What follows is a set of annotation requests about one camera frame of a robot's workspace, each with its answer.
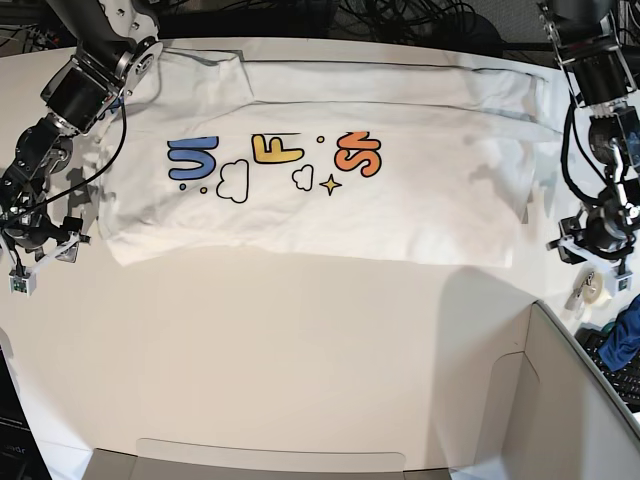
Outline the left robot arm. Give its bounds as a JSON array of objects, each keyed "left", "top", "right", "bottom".
[{"left": 538, "top": 1, "right": 639, "bottom": 264}]

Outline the white printed t-shirt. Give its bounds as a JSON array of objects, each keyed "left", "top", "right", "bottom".
[{"left": 98, "top": 49, "right": 558, "bottom": 267}]

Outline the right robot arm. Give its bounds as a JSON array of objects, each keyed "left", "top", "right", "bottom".
[{"left": 1, "top": 1, "right": 162, "bottom": 253}]

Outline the grey cardboard box right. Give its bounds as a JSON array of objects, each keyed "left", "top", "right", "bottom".
[{"left": 447, "top": 302, "right": 639, "bottom": 479}]

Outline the black keyboard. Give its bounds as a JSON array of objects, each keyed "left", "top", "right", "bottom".
[{"left": 575, "top": 328, "right": 639, "bottom": 414}]

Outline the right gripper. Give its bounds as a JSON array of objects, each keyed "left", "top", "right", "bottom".
[{"left": 56, "top": 216, "right": 83, "bottom": 263}]

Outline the grey cardboard box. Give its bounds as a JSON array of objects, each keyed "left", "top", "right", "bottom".
[
  {"left": 83, "top": 438, "right": 452, "bottom": 479},
  {"left": 447, "top": 302, "right": 639, "bottom": 479}
]

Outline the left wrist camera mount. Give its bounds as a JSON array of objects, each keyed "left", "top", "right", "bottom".
[{"left": 546, "top": 236, "right": 633, "bottom": 294}]

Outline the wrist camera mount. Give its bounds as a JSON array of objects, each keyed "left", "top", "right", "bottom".
[
  {"left": 546, "top": 236, "right": 633, "bottom": 294},
  {"left": 1, "top": 234, "right": 91, "bottom": 296}
]

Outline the clear tape roll dispenser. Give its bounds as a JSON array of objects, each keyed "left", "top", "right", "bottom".
[{"left": 564, "top": 269, "right": 612, "bottom": 321}]

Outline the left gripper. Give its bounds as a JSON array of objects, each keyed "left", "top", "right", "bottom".
[{"left": 558, "top": 219, "right": 581, "bottom": 264}]

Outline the blue cloth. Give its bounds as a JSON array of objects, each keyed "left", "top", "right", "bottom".
[{"left": 598, "top": 296, "right": 640, "bottom": 372}]

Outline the grey cardboard box bottom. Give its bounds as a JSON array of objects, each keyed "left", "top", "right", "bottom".
[{"left": 83, "top": 438, "right": 452, "bottom": 479}]

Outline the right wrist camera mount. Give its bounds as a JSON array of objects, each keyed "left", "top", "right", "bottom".
[{"left": 1, "top": 234, "right": 91, "bottom": 296}]

